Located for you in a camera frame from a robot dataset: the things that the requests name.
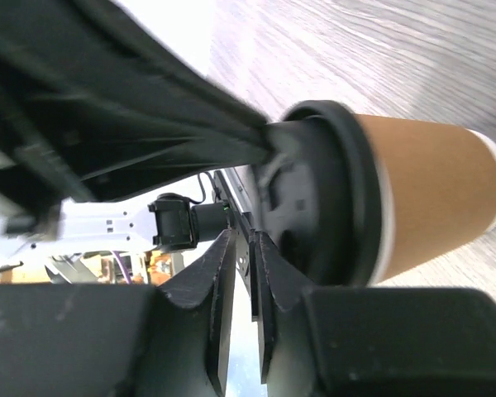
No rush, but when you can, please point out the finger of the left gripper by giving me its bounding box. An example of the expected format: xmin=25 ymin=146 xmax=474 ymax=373
xmin=0 ymin=136 xmax=269 ymax=207
xmin=0 ymin=1 xmax=271 ymax=174

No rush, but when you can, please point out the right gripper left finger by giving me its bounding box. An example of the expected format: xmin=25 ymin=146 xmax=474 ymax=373
xmin=0 ymin=230 xmax=236 ymax=396

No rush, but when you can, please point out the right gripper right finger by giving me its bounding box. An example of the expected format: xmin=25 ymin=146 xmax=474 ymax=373
xmin=250 ymin=232 xmax=496 ymax=396

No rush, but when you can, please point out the black plastic cup lid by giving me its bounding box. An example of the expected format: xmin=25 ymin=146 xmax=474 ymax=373
xmin=251 ymin=100 xmax=383 ymax=286

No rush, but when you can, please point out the brown paper coffee cup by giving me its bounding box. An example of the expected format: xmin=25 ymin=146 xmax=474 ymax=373
xmin=358 ymin=114 xmax=496 ymax=284

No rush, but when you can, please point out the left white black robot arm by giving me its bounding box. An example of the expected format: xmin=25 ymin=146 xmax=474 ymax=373
xmin=0 ymin=1 xmax=272 ymax=264

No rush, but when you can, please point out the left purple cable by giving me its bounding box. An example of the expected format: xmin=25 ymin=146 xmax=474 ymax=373
xmin=111 ymin=250 xmax=133 ymax=285

